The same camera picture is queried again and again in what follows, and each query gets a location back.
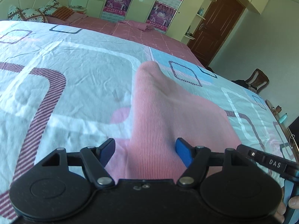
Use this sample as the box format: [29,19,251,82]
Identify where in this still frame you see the pink sweatshirt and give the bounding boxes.
[106,61,241,181]

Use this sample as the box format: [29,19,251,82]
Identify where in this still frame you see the person's right hand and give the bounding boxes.
[274,196,299,223]

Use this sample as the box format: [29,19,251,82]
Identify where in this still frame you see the wooden side table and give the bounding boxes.
[264,99,299,145]

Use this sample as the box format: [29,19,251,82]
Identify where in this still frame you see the teal bottle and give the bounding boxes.
[278,113,288,124]

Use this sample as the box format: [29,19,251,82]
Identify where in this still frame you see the patterned light blue bedsheet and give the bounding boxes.
[1,21,295,223]

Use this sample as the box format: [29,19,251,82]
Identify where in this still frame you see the dark wooden chair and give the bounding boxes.
[232,69,270,95]

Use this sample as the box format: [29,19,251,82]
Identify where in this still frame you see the pink plaid bedsheet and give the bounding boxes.
[46,13,203,67]

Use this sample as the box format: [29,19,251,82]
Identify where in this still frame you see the folded pink blanket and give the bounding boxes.
[120,20,155,31]

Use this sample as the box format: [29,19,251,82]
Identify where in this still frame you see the brown wooden door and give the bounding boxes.
[187,0,245,67]

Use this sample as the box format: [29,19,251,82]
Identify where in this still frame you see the lower right pink poster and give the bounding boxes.
[146,1,176,33]

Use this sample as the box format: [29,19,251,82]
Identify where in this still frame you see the orange striped pillow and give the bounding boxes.
[51,6,75,21]

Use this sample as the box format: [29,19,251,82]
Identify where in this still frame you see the cream glossy wardrobe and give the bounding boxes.
[71,0,204,41]

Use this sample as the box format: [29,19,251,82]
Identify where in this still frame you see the floral patterned pillow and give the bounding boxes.
[8,5,48,23]

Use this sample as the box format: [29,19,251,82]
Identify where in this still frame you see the lower left pink poster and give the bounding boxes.
[103,0,131,16]

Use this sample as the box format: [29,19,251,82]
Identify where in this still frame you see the corner wall shelves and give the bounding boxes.
[184,0,217,41]

